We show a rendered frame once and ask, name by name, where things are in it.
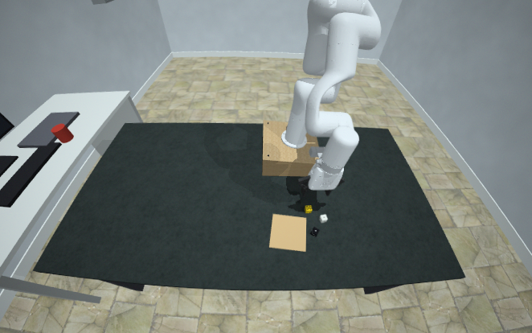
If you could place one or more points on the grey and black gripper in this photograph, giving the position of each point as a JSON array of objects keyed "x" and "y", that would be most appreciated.
[{"x": 318, "y": 179}]

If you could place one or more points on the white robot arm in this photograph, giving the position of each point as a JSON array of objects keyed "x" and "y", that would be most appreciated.
[{"x": 345, "y": 31}]

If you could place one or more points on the beige square mat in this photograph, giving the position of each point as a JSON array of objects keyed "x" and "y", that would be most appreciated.
[{"x": 288, "y": 232}]

